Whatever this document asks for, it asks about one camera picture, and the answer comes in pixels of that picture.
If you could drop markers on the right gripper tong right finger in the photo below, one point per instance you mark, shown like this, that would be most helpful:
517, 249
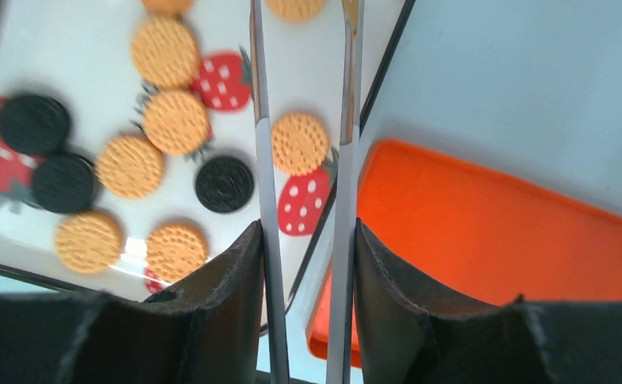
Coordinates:
342, 259

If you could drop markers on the strawberry print serving tray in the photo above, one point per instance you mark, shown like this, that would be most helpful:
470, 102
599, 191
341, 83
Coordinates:
78, 52

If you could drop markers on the orange box lid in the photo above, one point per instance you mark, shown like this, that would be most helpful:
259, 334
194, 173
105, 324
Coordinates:
487, 234

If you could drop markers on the black sandwich cookie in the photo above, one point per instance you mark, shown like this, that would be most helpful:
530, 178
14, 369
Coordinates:
34, 124
65, 184
224, 184

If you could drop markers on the swirl tan cookie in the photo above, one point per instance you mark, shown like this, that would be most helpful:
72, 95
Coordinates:
167, 7

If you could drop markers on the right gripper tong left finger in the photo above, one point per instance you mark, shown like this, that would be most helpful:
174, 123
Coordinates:
276, 321

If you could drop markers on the round tan biscuit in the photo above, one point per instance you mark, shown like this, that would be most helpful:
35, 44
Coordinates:
296, 11
176, 122
164, 52
300, 143
88, 242
130, 166
175, 250

